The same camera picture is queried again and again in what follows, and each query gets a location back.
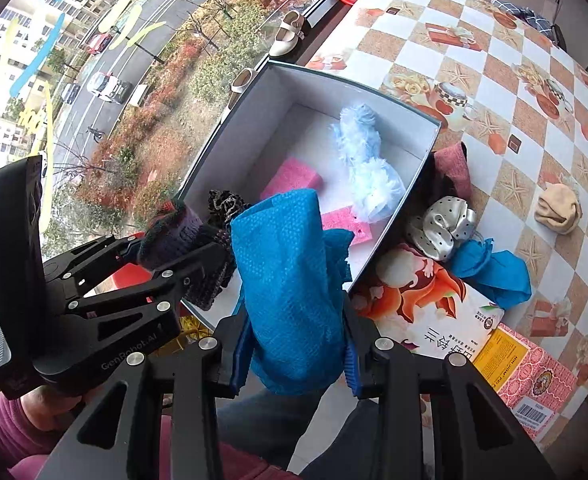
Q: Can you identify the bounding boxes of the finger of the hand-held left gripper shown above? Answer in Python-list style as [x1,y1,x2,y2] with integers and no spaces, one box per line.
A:
[44,230,175,292]
[68,244,231,322]

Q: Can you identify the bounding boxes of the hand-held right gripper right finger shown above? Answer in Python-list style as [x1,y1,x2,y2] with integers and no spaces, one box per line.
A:
[343,292,558,480]

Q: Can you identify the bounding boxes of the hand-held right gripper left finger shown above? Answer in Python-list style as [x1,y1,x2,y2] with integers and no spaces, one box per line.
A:
[38,309,255,480]

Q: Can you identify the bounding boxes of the purple knitted scrunchie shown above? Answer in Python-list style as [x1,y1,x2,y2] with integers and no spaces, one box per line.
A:
[138,199,235,312]

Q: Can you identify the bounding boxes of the blue cloth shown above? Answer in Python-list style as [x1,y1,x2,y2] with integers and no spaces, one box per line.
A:
[448,239,533,312]
[230,189,353,397]

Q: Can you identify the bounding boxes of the leopard print scrunchie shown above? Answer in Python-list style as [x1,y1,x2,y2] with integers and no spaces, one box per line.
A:
[208,188,251,227]

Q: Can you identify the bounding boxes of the pink sponge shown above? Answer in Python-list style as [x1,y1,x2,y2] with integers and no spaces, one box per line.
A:
[321,206,373,247]
[259,156,324,202]

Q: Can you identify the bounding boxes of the light blue fluffy scrunchie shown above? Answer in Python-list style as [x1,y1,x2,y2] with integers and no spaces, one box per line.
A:
[330,103,408,222]

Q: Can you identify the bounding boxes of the white cardboard box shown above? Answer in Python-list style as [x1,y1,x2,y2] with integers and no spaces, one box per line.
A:
[176,59,443,331]

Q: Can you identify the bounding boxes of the beige sock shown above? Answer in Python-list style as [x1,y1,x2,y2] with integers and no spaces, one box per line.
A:
[533,183,583,236]

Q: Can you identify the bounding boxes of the person's left hand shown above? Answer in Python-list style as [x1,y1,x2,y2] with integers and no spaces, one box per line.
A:
[22,389,93,432]

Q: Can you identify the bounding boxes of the red plastic stool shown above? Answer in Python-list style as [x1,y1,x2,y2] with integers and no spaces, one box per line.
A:
[91,263,148,302]

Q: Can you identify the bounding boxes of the yellow plastic bag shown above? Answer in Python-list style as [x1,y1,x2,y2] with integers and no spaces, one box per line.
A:
[161,315,215,357]

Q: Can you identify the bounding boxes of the person's blue jeans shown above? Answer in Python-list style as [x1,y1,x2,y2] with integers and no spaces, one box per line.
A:
[213,387,427,480]

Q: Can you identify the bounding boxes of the orange floral tissue pack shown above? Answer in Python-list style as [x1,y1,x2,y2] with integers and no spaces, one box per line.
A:
[350,244,506,367]

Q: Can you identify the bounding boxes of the silver polka dot scrunchie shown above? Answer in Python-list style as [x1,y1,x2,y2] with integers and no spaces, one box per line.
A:
[405,195,478,263]

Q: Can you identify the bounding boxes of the pink patterned carton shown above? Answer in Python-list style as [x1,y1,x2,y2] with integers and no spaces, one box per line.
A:
[473,322,578,444]

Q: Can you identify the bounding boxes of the beige shoe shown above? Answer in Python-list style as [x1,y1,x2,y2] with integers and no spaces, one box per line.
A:
[227,67,258,112]
[268,9,311,59]

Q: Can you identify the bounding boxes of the maroon cloth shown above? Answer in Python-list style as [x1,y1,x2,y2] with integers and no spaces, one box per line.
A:
[433,142,473,202]

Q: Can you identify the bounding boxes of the checkered tablecloth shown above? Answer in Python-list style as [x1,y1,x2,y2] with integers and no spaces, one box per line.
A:
[294,0,588,442]

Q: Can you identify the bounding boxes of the plaid clothing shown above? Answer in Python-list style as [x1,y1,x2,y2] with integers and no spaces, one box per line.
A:
[490,0,561,42]

